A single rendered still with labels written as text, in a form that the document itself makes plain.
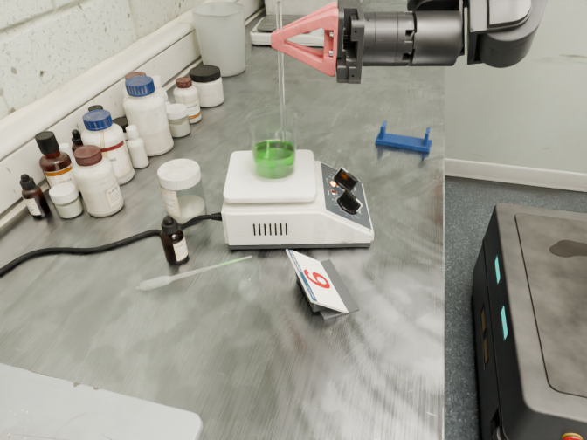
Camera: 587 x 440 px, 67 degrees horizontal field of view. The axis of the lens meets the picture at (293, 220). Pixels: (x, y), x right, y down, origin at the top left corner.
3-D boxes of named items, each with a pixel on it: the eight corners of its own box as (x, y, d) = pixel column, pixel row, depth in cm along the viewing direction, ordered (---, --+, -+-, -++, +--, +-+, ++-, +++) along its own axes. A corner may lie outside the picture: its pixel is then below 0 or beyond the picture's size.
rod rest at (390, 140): (431, 144, 84) (434, 127, 81) (429, 153, 81) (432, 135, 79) (378, 136, 86) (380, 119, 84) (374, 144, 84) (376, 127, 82)
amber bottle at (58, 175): (50, 195, 73) (24, 134, 66) (77, 184, 75) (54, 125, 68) (59, 207, 70) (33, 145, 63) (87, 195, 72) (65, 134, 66)
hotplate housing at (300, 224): (361, 195, 71) (364, 150, 66) (373, 250, 61) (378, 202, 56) (221, 197, 71) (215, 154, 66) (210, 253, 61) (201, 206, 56)
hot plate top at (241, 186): (313, 154, 66) (313, 148, 65) (317, 202, 57) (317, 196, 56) (231, 155, 66) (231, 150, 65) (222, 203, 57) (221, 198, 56)
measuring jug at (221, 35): (192, 60, 122) (183, 1, 113) (238, 54, 126) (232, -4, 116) (207, 84, 109) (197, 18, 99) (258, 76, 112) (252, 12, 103)
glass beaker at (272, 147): (250, 162, 63) (245, 106, 58) (295, 160, 64) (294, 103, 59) (252, 190, 58) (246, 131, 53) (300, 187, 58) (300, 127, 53)
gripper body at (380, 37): (346, 21, 44) (422, 20, 44) (343, -3, 52) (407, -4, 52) (343, 85, 48) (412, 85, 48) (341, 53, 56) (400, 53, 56)
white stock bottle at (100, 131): (99, 169, 79) (78, 108, 71) (135, 165, 80) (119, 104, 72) (93, 189, 74) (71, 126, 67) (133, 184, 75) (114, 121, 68)
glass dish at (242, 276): (258, 258, 60) (257, 246, 59) (266, 288, 56) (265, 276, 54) (217, 266, 59) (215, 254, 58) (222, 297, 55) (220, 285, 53)
